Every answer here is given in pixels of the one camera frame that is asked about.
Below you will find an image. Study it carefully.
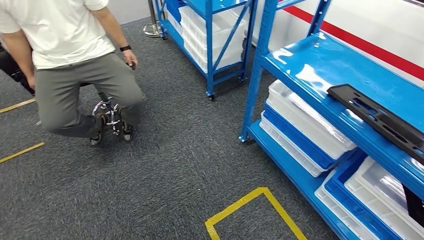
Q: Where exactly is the person's hand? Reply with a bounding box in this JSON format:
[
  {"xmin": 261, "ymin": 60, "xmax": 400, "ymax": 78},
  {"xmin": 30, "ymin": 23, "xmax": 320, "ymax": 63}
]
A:
[
  {"xmin": 122, "ymin": 49, "xmax": 139, "ymax": 69},
  {"xmin": 26, "ymin": 74, "xmax": 37, "ymax": 93}
]

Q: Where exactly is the black plastic panel part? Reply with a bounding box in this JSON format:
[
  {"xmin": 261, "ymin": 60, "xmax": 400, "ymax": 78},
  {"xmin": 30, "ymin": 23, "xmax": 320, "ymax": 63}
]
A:
[{"xmin": 326, "ymin": 83, "xmax": 424, "ymax": 166}]

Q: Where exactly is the blue metal shelf rack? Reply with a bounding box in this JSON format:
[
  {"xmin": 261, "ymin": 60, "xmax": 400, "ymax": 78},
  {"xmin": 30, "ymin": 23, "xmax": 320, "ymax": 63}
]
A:
[
  {"xmin": 239, "ymin": 0, "xmax": 424, "ymax": 240},
  {"xmin": 153, "ymin": 0, "xmax": 258, "ymax": 102}
]

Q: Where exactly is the black bulky object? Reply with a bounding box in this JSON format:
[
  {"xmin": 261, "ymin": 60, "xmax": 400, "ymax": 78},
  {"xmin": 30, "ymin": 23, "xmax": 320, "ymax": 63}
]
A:
[{"xmin": 0, "ymin": 43, "xmax": 36, "ymax": 97}]

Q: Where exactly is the chrome stanchion with round base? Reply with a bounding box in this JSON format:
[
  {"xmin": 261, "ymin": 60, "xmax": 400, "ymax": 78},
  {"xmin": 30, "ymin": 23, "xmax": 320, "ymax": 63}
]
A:
[{"xmin": 143, "ymin": 0, "xmax": 167, "ymax": 38}]

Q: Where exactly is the chrome stool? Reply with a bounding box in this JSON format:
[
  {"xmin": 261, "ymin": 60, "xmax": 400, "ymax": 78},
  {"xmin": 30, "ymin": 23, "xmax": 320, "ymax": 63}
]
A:
[{"xmin": 79, "ymin": 82, "xmax": 122, "ymax": 137}]

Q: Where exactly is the person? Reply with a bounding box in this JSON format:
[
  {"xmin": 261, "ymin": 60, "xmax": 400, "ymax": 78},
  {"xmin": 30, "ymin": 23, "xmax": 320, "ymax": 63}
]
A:
[{"xmin": 0, "ymin": 0, "xmax": 147, "ymax": 147}]

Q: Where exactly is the yellow floor tape square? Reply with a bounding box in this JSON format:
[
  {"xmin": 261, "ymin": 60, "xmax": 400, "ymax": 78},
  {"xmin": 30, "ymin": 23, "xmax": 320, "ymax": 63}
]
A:
[{"xmin": 0, "ymin": 98, "xmax": 46, "ymax": 164}]

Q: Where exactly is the person's foot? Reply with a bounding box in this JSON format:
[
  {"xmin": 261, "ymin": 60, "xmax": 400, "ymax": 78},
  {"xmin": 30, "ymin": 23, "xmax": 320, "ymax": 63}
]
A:
[
  {"xmin": 89, "ymin": 112, "xmax": 109, "ymax": 147},
  {"xmin": 117, "ymin": 107, "xmax": 135, "ymax": 142}
]

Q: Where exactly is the black plastic trim piece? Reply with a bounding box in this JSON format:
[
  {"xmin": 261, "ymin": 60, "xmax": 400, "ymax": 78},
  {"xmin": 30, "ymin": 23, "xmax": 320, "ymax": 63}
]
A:
[{"xmin": 402, "ymin": 185, "xmax": 424, "ymax": 228}]

